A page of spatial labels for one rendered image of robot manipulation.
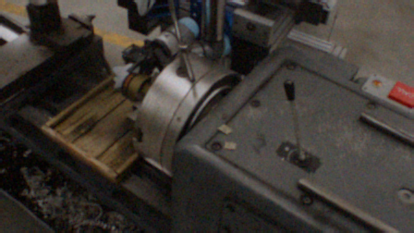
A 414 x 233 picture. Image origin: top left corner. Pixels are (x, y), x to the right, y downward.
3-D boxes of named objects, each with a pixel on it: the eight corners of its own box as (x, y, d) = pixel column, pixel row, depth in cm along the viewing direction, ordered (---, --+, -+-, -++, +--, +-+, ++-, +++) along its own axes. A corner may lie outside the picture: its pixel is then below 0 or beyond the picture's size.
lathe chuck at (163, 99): (229, 122, 145) (236, 43, 121) (164, 195, 128) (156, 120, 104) (205, 108, 148) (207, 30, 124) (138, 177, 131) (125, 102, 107)
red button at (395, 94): (419, 97, 111) (422, 91, 110) (410, 112, 108) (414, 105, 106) (395, 86, 113) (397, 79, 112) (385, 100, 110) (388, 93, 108)
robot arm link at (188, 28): (200, 42, 155) (201, 20, 149) (179, 59, 149) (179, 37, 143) (180, 32, 158) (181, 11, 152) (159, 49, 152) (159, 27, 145)
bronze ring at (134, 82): (164, 73, 129) (138, 62, 133) (141, 92, 124) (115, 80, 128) (167, 99, 136) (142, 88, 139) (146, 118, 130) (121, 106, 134)
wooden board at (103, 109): (192, 114, 156) (192, 104, 153) (115, 186, 135) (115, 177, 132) (124, 74, 167) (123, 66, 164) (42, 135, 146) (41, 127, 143)
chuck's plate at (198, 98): (238, 127, 143) (248, 49, 119) (174, 202, 127) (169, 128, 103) (229, 122, 145) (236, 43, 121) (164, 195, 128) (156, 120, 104)
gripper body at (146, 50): (121, 72, 142) (148, 52, 149) (143, 84, 139) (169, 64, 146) (119, 52, 136) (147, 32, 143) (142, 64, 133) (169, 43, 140)
